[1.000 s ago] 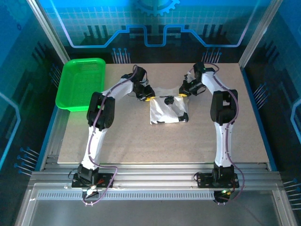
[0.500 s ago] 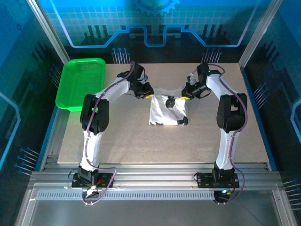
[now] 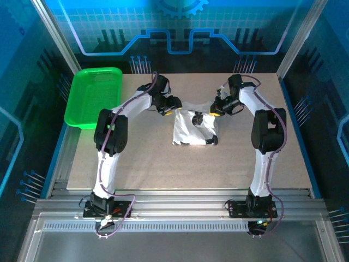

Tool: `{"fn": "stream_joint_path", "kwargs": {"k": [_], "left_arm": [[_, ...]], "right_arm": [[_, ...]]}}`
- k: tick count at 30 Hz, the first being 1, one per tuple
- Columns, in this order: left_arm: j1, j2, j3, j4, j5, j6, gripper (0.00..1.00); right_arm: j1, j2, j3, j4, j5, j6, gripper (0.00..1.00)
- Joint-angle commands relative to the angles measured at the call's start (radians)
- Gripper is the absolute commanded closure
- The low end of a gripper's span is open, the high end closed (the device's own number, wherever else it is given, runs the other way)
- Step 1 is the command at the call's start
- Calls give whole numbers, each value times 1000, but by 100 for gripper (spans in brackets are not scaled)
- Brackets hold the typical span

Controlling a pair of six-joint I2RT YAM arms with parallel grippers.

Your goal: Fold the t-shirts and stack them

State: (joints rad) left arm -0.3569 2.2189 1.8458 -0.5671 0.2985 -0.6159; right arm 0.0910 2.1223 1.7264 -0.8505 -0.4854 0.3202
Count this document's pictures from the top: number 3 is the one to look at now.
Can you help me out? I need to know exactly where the aluminium frame rail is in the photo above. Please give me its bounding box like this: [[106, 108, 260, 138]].
[[34, 188, 328, 222]]

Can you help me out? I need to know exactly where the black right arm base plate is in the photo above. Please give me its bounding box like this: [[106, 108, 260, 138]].
[[225, 199, 279, 219]]

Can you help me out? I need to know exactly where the green plastic mesh basket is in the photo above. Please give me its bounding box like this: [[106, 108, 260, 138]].
[[64, 67, 124, 130]]

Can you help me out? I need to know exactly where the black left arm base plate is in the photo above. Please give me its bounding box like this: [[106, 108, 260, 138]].
[[82, 200, 133, 219]]

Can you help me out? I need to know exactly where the clear plastic bag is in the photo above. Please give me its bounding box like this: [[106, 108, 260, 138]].
[[172, 100, 219, 146]]

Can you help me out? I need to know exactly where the grey slotted cable duct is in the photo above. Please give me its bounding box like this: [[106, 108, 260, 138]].
[[42, 221, 250, 233]]

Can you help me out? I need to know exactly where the aluminium frame post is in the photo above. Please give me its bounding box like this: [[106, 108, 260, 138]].
[[31, 0, 82, 76], [276, 0, 329, 80]]

